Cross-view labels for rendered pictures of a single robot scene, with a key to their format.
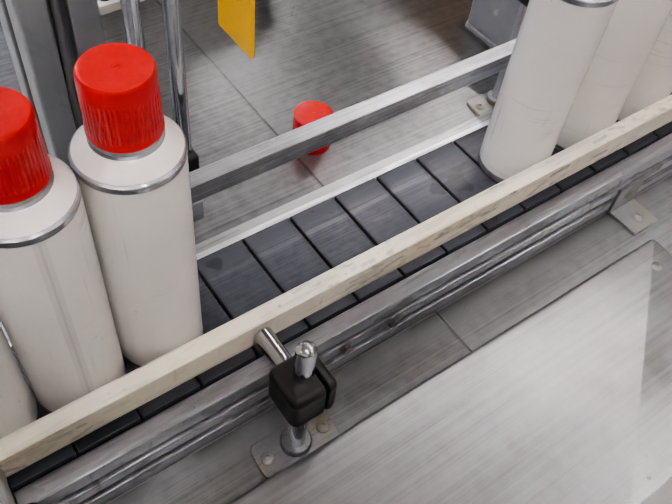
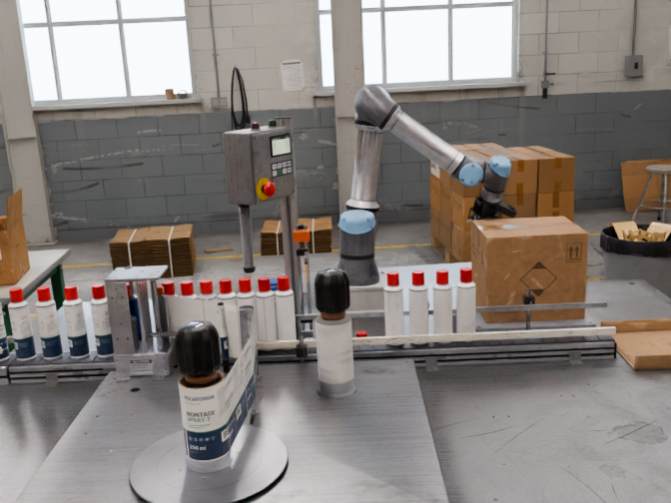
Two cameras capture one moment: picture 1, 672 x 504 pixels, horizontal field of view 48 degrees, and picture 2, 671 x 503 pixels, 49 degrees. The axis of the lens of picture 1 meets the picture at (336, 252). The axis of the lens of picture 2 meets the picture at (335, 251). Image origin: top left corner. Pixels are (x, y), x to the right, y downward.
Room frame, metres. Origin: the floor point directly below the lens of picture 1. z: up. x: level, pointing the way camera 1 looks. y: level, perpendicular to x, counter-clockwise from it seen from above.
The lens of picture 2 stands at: (-1.05, -1.29, 1.64)
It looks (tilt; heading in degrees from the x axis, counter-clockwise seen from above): 15 degrees down; 43
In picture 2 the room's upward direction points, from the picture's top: 3 degrees counter-clockwise
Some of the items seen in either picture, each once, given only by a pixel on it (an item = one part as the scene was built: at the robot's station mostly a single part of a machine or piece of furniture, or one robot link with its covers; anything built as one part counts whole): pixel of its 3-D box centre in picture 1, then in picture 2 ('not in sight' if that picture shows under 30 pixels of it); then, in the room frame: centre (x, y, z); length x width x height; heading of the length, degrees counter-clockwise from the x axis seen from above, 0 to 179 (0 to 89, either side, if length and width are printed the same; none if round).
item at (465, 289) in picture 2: not in sight; (465, 304); (0.57, -0.27, 0.98); 0.05 x 0.05 x 0.20
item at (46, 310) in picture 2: not in sight; (48, 322); (-0.20, 0.58, 0.98); 0.05 x 0.05 x 0.20
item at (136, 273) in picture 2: not in sight; (137, 272); (-0.08, 0.30, 1.14); 0.14 x 0.11 x 0.01; 132
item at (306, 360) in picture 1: (302, 399); (303, 355); (0.20, 0.01, 0.89); 0.03 x 0.03 x 0.12; 42
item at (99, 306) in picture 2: not in sight; (102, 320); (-0.10, 0.47, 0.98); 0.05 x 0.05 x 0.20
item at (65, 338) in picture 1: (44, 275); (266, 313); (0.20, 0.14, 0.98); 0.05 x 0.05 x 0.20
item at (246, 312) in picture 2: not in sight; (249, 342); (0.04, 0.03, 0.97); 0.05 x 0.05 x 0.19
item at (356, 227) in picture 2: not in sight; (356, 232); (0.74, 0.26, 1.09); 0.13 x 0.12 x 0.14; 36
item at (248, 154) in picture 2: not in sight; (261, 164); (0.27, 0.19, 1.38); 0.17 x 0.10 x 0.19; 7
